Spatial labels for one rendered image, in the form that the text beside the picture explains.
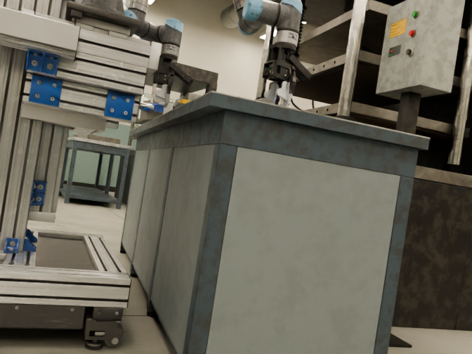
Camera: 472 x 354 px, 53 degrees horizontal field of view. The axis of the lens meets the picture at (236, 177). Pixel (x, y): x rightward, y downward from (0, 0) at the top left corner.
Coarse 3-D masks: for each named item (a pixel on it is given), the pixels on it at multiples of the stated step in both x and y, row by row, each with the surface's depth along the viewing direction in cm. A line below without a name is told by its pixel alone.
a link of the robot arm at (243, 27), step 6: (234, 0) 165; (240, 0) 163; (240, 6) 164; (240, 12) 164; (240, 18) 165; (240, 24) 167; (246, 24) 162; (240, 30) 170; (246, 30) 166; (252, 30) 164
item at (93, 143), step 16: (80, 144) 564; (96, 144) 572; (112, 144) 579; (64, 160) 643; (112, 160) 671; (64, 176) 645; (96, 176) 752; (64, 192) 582; (80, 192) 614; (96, 192) 659
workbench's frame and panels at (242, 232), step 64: (192, 128) 158; (256, 128) 127; (320, 128) 132; (192, 192) 145; (256, 192) 128; (320, 192) 135; (384, 192) 142; (128, 256) 270; (192, 256) 134; (256, 256) 129; (320, 256) 136; (384, 256) 143; (192, 320) 124; (256, 320) 130; (320, 320) 136; (384, 320) 143
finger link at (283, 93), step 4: (284, 84) 155; (288, 84) 155; (280, 88) 153; (284, 88) 154; (288, 88) 155; (276, 92) 153; (280, 92) 153; (284, 92) 154; (288, 92) 154; (280, 96) 153; (284, 96) 154; (288, 96) 154; (284, 100) 156; (288, 100) 154; (284, 104) 155; (288, 104) 155
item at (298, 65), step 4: (292, 56) 156; (292, 60) 156; (296, 60) 157; (292, 64) 157; (296, 64) 157; (300, 64) 158; (296, 68) 158; (300, 68) 158; (304, 68) 159; (296, 72) 160; (300, 72) 159; (304, 72) 159; (308, 72) 160; (296, 76) 162; (300, 76) 160; (304, 76) 159; (308, 76) 160; (300, 80) 163; (304, 80) 161; (308, 80) 160
